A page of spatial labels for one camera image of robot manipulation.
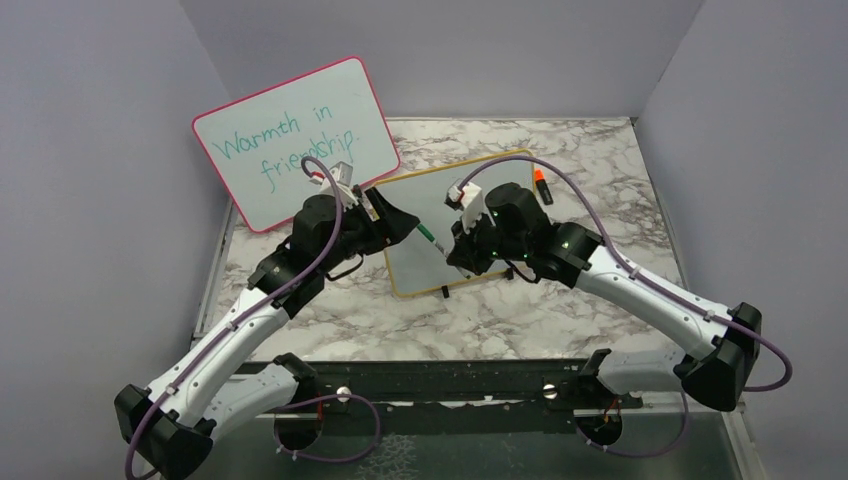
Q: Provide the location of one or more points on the orange black highlighter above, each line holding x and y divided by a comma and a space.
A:
542, 188

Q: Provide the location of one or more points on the pink framed whiteboard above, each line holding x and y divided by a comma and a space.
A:
256, 143

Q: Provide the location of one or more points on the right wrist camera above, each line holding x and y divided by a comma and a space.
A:
469, 201

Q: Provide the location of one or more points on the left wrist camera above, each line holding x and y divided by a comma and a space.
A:
342, 174

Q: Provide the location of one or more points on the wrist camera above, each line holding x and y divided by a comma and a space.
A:
469, 201
342, 174

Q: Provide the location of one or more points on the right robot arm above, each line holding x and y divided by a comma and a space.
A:
713, 355

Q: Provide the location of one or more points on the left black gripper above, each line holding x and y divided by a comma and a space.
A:
397, 225

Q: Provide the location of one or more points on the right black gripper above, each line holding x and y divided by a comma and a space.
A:
464, 250

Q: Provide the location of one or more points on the white green marker pen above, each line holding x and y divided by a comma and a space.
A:
423, 230

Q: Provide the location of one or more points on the yellow framed whiteboard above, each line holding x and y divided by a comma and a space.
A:
415, 266

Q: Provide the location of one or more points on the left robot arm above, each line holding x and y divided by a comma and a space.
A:
245, 331

